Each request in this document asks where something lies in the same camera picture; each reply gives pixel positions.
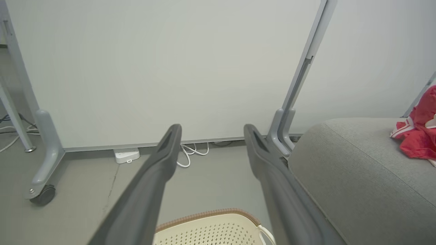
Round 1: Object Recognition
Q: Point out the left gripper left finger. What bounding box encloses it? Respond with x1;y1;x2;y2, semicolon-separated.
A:
88;124;183;245

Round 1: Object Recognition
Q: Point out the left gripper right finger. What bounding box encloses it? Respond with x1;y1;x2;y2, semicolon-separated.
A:
244;124;346;245

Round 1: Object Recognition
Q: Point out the red Bulls 23 jersey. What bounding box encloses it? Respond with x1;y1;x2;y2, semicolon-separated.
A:
390;84;436;168

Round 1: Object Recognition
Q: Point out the cream perforated laundry basket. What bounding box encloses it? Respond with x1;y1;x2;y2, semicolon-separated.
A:
154;208;277;245

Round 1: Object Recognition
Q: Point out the white power strip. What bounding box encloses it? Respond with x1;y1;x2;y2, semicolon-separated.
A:
113;148;141;165

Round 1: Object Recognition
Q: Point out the grey partition foot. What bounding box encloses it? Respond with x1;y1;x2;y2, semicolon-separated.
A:
26;110;66;201
278;108;296;152
267;108;290;160

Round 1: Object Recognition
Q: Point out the grey fabric sofa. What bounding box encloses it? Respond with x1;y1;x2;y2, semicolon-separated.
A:
288;117;436;245

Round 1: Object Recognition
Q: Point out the black caster wheel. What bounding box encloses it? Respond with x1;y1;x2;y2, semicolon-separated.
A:
30;185;56;206

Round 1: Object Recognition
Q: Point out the wide white partition panel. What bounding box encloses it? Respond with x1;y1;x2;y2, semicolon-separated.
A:
0;0;338;152

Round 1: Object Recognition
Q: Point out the grey leg with chrome foot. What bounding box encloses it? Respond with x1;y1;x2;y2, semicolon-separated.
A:
0;80;37;152

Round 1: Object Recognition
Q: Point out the narrow white partition panel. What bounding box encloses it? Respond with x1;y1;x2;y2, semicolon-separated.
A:
286;0;436;136

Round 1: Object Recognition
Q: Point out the white looped power cable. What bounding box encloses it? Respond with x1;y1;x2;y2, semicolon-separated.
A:
176;142;210;168

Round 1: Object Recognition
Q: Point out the white floor cable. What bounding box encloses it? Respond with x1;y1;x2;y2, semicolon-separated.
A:
0;125;38;153

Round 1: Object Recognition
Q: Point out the grey slanted frame post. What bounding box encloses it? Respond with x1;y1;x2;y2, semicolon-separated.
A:
403;71;436;118

